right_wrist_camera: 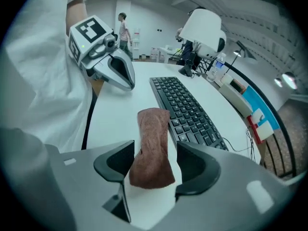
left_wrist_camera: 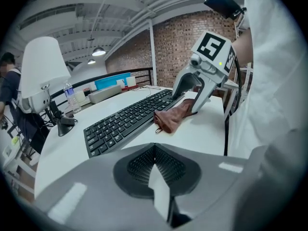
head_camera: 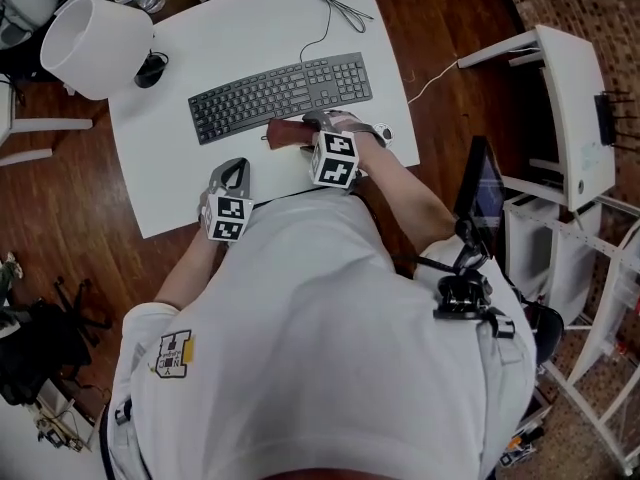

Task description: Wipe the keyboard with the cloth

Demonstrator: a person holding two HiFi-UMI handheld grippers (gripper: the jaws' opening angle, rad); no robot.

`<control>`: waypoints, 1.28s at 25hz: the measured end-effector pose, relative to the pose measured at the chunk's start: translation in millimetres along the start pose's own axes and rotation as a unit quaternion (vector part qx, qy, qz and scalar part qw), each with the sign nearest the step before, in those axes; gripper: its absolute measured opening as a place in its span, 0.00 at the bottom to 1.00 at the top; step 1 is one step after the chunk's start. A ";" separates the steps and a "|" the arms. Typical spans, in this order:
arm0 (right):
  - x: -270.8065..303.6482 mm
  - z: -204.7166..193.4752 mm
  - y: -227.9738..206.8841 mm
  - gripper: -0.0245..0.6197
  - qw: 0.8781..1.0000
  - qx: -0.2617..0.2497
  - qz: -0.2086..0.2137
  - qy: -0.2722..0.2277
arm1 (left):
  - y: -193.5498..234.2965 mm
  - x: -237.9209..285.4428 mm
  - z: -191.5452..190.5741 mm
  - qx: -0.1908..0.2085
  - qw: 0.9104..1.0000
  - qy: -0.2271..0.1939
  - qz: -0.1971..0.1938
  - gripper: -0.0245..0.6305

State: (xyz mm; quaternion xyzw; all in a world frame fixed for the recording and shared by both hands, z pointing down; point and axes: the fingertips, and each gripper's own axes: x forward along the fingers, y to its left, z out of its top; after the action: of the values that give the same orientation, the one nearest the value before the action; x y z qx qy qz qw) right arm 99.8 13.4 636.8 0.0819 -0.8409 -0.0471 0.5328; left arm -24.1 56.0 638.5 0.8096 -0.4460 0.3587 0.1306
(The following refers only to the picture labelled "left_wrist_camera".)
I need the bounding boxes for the black metal railing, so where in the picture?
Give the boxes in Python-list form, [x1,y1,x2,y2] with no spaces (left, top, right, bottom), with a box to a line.
[49,67,154,101]

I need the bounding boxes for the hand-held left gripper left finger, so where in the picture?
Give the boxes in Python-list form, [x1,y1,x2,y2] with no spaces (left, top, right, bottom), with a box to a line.
[33,142,167,230]

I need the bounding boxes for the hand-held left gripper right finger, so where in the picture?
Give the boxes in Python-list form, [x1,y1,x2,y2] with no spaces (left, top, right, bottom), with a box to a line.
[154,142,263,229]

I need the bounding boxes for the clear water bottle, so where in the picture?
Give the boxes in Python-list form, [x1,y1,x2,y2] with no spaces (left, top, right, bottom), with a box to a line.
[63,80,82,114]

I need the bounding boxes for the white hard-shell backpack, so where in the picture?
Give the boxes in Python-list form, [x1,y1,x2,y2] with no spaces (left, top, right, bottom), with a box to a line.
[16,90,51,114]

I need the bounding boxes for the brown cloth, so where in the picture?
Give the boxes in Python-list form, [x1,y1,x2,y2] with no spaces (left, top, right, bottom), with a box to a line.
[153,98,198,134]

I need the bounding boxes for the black keyboard cable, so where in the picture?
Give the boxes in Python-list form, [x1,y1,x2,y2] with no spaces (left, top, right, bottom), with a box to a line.
[134,85,174,100]

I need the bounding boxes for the grey rectangular box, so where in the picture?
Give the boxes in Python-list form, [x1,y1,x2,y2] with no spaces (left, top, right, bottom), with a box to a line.
[88,84,123,104]

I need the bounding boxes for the dark grey keyboard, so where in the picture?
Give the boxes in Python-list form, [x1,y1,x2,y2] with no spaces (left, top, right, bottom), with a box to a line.
[83,88,186,159]

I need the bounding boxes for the person's right forearm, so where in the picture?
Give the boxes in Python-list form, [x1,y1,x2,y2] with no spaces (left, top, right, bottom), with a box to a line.
[231,30,254,66]

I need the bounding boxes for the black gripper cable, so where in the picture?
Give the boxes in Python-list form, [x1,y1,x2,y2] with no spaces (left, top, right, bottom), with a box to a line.
[223,56,243,156]

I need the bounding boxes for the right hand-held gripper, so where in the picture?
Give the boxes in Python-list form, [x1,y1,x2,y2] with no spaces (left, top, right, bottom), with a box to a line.
[172,31,236,114]

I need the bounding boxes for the cream cup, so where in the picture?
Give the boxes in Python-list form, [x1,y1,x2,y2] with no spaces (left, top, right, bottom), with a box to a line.
[74,90,87,103]

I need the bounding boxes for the white lamp shade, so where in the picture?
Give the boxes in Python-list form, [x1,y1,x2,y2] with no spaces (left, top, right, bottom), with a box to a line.
[20,36,78,137]

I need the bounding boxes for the person's white shirt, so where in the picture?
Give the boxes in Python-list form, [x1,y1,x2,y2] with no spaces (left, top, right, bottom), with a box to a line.
[226,0,308,158]

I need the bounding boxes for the white side table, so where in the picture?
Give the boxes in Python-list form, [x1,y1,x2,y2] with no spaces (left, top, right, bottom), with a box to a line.
[1,128,37,194]

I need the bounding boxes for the black power adapter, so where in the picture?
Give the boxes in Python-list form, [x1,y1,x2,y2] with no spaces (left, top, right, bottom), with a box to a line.
[59,116,76,127]

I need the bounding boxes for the black monitor screen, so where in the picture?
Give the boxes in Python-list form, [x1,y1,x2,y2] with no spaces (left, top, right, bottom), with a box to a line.
[204,0,247,21]

